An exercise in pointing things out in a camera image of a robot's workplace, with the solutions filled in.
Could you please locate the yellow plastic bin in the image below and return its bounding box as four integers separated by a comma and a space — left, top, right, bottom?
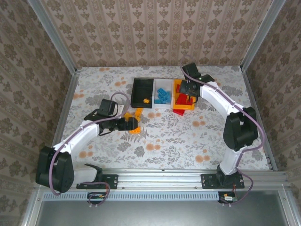
172, 79, 196, 111

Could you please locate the white plastic bin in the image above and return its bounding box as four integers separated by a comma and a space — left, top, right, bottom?
151, 79, 174, 109

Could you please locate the black plastic bin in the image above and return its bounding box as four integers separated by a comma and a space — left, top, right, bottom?
131, 78, 155, 109

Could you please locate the grey metal panel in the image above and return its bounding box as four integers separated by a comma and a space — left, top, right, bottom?
21, 189, 301, 226

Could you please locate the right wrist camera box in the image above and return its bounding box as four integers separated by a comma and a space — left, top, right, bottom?
182, 62, 201, 80

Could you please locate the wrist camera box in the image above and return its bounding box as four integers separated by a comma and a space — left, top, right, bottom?
182, 62, 201, 80
98, 98, 119, 117

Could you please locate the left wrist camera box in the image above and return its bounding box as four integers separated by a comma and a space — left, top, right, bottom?
98, 98, 119, 117

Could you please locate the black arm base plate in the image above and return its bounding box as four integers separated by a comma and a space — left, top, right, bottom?
201, 173, 245, 190
76, 173, 119, 190

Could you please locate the aluminium side rail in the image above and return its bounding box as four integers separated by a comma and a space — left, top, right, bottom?
241, 65, 278, 171
44, 67, 82, 172

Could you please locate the long aluminium mounting rail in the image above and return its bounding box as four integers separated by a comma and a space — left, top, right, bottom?
35, 168, 290, 190

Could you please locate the slotted cable duct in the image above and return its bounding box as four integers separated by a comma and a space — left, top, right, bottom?
43, 191, 221, 201

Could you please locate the small cable connector board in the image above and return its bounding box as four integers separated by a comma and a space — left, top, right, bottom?
218, 192, 237, 204
87, 192, 106, 203

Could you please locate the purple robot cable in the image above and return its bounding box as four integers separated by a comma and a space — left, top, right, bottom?
180, 54, 264, 208
48, 92, 130, 209

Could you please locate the aluminium frame post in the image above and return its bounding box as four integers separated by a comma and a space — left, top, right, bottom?
26, 0, 78, 73
240, 0, 286, 71

